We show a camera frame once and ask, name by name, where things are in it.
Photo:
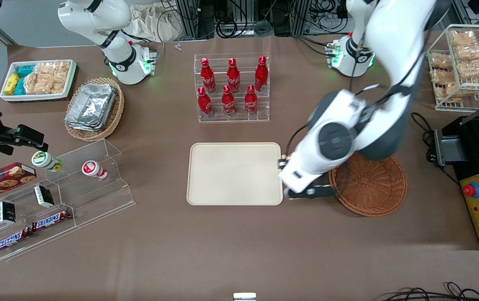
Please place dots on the crumpled cream cloth bag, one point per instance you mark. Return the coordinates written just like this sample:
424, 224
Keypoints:
156, 23

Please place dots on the red cap yogurt bottle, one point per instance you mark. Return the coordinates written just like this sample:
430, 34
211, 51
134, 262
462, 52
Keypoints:
92, 169

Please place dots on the white rectangular snack bin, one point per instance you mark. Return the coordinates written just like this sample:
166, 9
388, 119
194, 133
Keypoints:
72, 75

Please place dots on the oval light wicker basket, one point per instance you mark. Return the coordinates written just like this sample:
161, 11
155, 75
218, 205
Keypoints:
116, 117

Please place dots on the clear bag rice crackers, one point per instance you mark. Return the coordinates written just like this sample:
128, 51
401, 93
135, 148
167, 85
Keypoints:
45, 85
53, 69

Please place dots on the red cola bottle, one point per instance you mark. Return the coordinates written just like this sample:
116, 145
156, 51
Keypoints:
204, 102
250, 101
207, 77
233, 77
261, 75
228, 101

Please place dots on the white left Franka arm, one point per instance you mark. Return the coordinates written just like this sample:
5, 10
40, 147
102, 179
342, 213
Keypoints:
398, 42

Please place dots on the green cap yogurt bottle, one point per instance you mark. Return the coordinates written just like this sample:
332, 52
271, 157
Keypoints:
43, 160

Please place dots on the yellow snack pack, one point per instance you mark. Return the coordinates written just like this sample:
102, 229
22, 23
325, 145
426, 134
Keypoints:
11, 83

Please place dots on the beige plastic tray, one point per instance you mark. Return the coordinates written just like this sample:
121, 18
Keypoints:
234, 173

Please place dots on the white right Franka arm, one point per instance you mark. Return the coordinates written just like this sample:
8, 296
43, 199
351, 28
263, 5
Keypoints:
97, 16

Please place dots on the clear acrylic step stand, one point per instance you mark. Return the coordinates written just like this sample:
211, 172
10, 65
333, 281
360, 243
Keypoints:
97, 196

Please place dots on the Snickers chocolate bar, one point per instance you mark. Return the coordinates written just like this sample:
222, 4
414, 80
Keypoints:
11, 241
51, 219

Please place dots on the bagged fried snack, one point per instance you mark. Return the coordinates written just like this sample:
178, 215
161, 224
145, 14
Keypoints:
463, 38
471, 52
443, 77
448, 93
475, 69
441, 62

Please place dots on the clear acrylic bottle rack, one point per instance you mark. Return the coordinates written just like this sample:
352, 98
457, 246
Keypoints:
260, 113

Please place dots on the aluminium foil container stack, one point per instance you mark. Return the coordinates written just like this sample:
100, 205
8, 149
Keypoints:
91, 106

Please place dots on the red plaid cookie box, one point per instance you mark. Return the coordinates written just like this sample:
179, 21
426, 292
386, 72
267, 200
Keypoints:
3, 179

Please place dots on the round brown wicker basket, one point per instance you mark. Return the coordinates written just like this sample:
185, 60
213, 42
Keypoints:
369, 188

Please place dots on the black countertop appliance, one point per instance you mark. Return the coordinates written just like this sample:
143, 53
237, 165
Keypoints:
473, 142

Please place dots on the small black white box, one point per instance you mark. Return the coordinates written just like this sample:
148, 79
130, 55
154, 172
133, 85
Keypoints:
6, 212
44, 196

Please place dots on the teal snack pack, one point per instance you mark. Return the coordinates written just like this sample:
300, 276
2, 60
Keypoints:
19, 87
25, 70

